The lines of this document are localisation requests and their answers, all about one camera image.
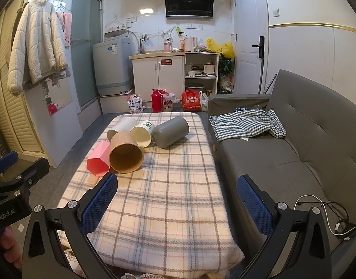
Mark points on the white washing machine platform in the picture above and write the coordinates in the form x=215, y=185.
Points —
x=114, y=103

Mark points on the person's left hand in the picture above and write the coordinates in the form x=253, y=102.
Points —
x=11, y=247

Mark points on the grey cup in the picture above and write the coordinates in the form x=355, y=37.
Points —
x=170, y=130

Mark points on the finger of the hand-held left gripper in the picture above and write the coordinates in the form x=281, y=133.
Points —
x=3, y=162
x=29, y=171

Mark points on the metal faucet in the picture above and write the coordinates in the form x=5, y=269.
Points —
x=141, y=45

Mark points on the louvered wardrobe door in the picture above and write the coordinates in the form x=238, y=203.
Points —
x=6, y=116

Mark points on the green potted plant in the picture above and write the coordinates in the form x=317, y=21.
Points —
x=226, y=65

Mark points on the green checkered cloth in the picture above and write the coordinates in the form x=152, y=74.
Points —
x=238, y=125

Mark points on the red thermos jug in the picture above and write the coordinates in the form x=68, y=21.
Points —
x=157, y=101

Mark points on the pink faceted cup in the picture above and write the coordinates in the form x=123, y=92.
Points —
x=97, y=157

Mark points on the cream cup with green print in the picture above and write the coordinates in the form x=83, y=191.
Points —
x=140, y=136

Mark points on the brown cup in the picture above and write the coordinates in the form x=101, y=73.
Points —
x=122, y=146

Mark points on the yellow plastic bag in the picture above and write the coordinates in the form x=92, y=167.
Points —
x=221, y=48

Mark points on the red shopping bag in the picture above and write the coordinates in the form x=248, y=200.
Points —
x=191, y=101

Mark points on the plaid blanket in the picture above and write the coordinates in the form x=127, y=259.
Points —
x=169, y=197

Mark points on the grey sofa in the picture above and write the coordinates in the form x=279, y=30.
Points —
x=282, y=168

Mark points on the orange bottle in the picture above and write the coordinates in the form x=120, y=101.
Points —
x=182, y=44

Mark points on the white puffer jacket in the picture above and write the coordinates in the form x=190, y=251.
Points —
x=35, y=40

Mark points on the white light switch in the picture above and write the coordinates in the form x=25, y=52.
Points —
x=276, y=12

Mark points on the white open shelf unit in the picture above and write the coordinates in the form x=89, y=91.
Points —
x=215, y=69

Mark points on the brown bucket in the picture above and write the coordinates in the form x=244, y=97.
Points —
x=194, y=87

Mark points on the grey washing machine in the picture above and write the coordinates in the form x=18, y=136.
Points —
x=112, y=64

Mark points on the white electric kettle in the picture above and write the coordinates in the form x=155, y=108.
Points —
x=191, y=44

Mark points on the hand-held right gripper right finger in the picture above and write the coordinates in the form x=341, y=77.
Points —
x=254, y=207

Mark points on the cartoon print trash bin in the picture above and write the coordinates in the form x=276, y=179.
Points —
x=168, y=104

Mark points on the pink hanging clothes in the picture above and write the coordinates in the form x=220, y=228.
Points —
x=67, y=29

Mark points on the pink bottle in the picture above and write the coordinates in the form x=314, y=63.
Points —
x=167, y=46

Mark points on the wall power outlets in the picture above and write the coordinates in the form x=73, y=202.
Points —
x=194, y=26

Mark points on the frosted glass sliding door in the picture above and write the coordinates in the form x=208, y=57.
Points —
x=82, y=49

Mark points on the white door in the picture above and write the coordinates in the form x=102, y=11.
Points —
x=247, y=20

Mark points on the white sink cabinet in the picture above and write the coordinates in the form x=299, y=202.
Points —
x=157, y=72

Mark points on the white plastic bag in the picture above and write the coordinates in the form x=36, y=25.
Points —
x=204, y=102

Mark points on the white cup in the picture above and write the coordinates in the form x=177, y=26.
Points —
x=125, y=125

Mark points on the white packet with blue print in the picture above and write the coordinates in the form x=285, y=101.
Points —
x=134, y=104

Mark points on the small white cooker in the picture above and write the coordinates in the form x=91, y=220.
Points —
x=208, y=68

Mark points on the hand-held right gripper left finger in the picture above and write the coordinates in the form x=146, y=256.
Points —
x=99, y=202

